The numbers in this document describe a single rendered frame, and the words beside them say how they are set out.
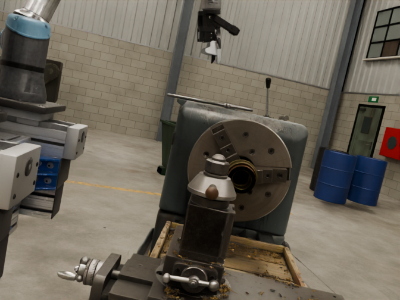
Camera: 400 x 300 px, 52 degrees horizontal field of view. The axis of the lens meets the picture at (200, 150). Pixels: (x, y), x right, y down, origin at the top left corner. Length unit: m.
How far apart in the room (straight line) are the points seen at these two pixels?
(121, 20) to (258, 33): 3.78
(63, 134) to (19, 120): 0.12
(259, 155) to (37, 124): 0.64
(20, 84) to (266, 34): 11.08
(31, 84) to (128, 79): 9.89
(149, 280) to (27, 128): 0.67
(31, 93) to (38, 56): 0.10
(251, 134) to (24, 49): 0.68
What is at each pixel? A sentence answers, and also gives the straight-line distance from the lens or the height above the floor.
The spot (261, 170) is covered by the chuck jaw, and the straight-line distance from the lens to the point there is 1.15.
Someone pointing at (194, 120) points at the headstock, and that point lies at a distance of 1.37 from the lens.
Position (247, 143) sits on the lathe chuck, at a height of 1.17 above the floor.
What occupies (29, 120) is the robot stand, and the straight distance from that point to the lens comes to 1.21.
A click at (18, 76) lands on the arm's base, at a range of 1.22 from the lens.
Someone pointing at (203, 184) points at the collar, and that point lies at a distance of 0.62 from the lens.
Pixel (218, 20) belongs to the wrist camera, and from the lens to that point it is 1.62.
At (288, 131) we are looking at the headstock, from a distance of 1.40.
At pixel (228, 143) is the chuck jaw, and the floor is 1.16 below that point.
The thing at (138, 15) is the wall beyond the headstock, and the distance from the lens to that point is 11.30.
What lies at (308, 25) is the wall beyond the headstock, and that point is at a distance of 12.68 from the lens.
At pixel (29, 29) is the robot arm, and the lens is 1.23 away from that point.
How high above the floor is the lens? 1.26
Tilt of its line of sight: 7 degrees down
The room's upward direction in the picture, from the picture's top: 12 degrees clockwise
